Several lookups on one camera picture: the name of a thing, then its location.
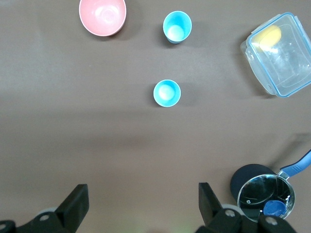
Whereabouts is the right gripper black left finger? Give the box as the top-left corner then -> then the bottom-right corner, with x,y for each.
0,183 -> 89,233

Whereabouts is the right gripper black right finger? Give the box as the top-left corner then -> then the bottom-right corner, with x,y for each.
195,182 -> 297,233

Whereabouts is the blue plastic cup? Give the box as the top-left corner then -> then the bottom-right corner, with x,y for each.
162,10 -> 192,45
153,79 -> 181,108

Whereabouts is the glass lid with blue knob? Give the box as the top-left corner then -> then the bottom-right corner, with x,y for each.
237,174 -> 295,223

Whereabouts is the clear blue-rimmed plastic container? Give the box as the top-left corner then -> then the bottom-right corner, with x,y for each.
240,12 -> 311,99

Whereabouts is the orange fruit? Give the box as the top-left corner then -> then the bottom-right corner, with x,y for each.
252,25 -> 282,52

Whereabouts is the pink plastic bowl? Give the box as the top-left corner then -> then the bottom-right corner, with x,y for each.
78,0 -> 127,37

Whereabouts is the dark saucepan with blue handle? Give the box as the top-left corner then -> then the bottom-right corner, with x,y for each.
230,149 -> 311,223

